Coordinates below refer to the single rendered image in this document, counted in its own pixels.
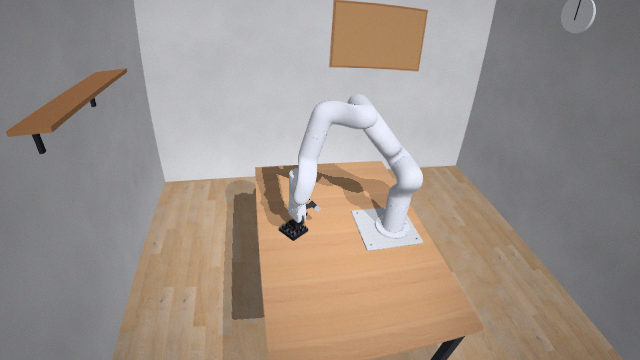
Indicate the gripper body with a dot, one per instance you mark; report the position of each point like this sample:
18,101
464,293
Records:
297,211

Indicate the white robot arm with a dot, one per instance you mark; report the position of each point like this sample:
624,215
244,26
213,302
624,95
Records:
409,175

